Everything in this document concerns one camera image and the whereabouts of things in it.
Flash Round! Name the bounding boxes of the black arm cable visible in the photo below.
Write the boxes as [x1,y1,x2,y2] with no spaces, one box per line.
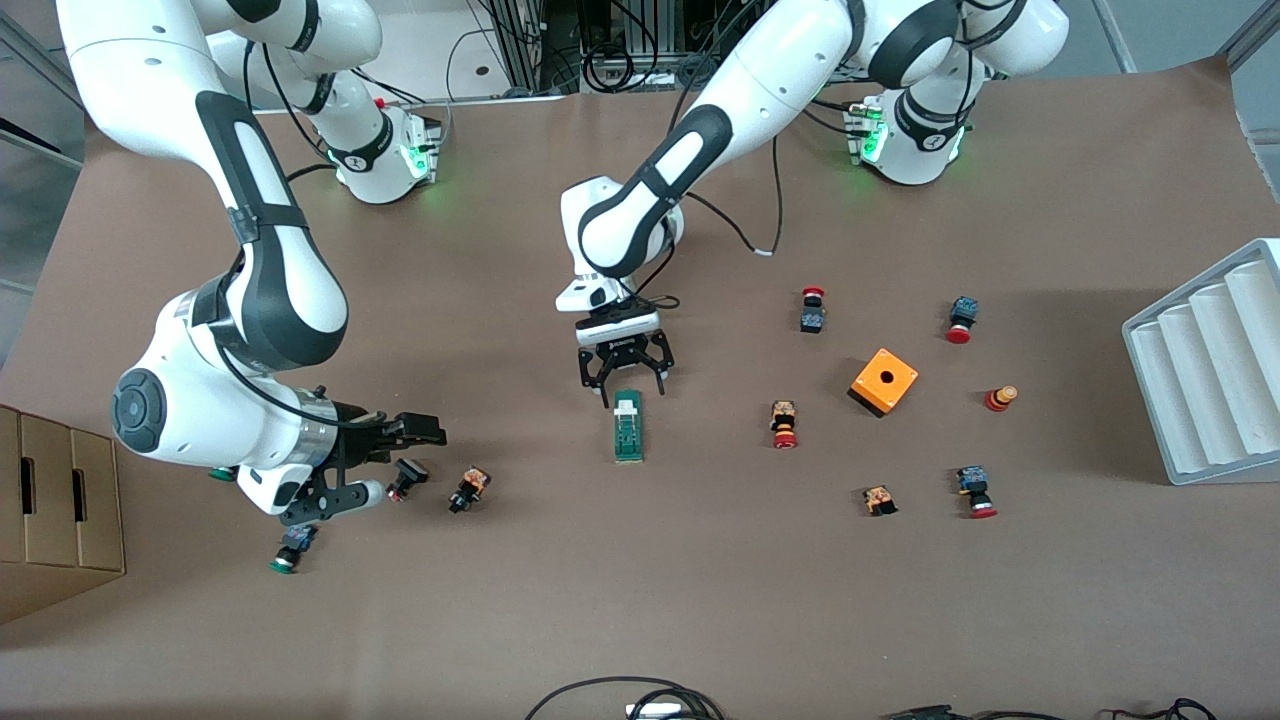
[685,135,786,259]
[243,40,333,183]

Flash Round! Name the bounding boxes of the grey metal bar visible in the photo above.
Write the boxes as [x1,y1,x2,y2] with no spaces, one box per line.
[1088,0,1139,73]

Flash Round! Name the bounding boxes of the aluminium equipment rack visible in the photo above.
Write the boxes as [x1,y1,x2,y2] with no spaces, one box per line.
[488,0,583,97]

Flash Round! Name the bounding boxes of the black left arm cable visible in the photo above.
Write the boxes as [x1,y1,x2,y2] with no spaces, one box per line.
[685,135,786,259]

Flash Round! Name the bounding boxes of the green load switch white handle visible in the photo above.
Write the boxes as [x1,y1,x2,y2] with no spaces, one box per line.
[613,389,646,464]

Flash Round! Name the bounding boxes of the orange black button enclosure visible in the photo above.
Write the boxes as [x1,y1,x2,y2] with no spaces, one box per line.
[848,347,920,419]

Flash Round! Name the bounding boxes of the brown cardboard box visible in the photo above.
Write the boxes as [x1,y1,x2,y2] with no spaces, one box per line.
[0,405,127,626]

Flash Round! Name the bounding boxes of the white compartment tray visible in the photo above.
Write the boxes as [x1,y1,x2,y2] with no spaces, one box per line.
[1121,238,1280,487]

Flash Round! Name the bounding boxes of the black square head button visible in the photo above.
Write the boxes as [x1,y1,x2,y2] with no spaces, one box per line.
[385,457,430,502]

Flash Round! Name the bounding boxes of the black button orange contact block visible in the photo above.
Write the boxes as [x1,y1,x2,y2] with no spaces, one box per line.
[447,466,492,515]

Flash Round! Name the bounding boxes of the black looped cable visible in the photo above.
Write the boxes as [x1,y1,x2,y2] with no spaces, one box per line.
[524,677,725,720]

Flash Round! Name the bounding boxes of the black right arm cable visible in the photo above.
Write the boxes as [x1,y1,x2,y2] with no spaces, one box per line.
[243,40,333,183]

